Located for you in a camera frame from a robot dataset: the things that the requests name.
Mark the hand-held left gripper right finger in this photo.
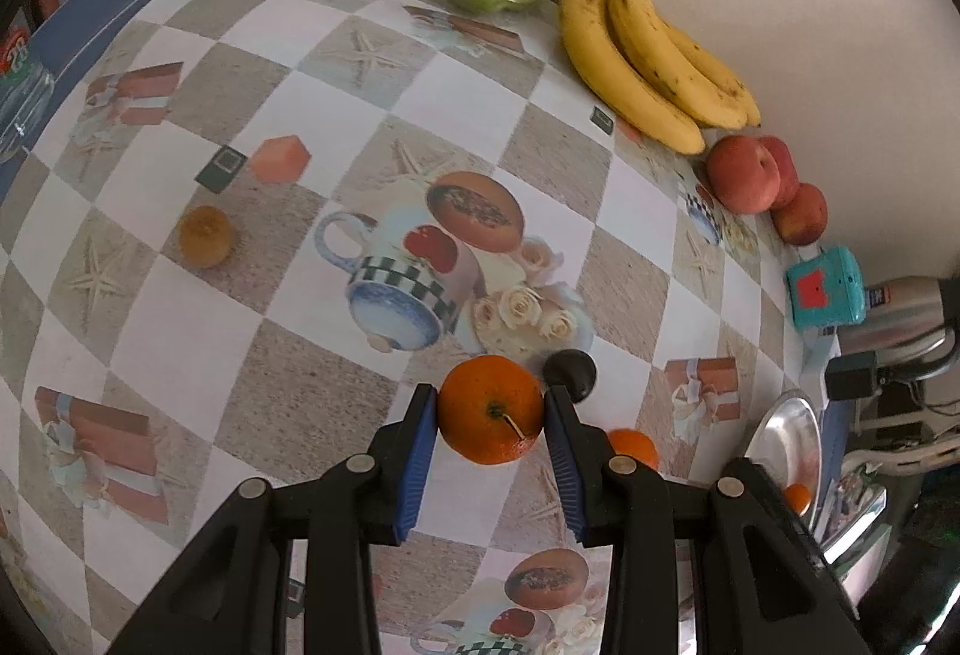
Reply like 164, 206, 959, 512
544, 385, 872, 655

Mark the clear cup with red label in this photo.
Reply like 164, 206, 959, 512
0, 17, 57, 165

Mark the dark plum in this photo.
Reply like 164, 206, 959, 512
543, 349, 598, 405

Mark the red peach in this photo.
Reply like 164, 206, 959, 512
771, 182, 829, 247
757, 135, 800, 210
706, 135, 781, 215

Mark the silver metal plate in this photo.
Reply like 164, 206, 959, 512
742, 389, 886, 573

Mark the orange with stem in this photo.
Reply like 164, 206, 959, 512
437, 355, 545, 465

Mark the yellow banana bunch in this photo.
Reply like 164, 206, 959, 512
559, 0, 762, 156

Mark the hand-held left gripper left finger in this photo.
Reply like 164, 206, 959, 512
112, 383, 438, 655

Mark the silver thermos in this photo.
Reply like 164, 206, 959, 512
840, 275, 960, 386

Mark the brown longan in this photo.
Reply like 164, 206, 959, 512
178, 205, 235, 269

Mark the black power adapter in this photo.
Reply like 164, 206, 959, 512
825, 350, 878, 401

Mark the teal box with red label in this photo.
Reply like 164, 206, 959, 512
785, 246, 865, 332

